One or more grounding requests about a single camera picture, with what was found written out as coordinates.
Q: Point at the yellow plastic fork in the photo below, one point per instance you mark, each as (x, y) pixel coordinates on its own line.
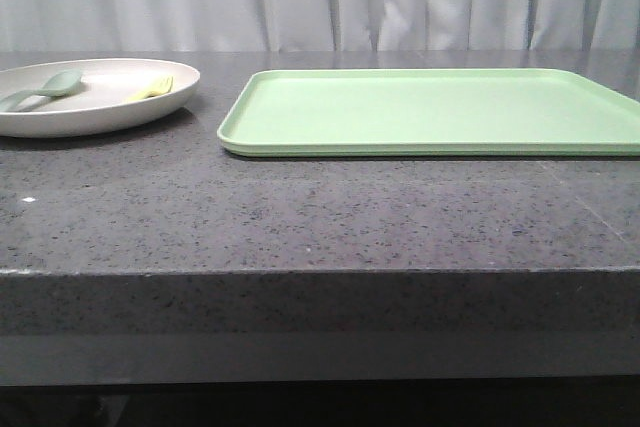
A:
(158, 87)

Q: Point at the beige round plate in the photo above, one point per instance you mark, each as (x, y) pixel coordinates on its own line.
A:
(101, 103)

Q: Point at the light green plastic tray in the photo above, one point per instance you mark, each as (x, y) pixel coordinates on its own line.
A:
(466, 111)

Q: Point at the sage green plastic spoon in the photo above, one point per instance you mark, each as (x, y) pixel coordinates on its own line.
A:
(59, 85)

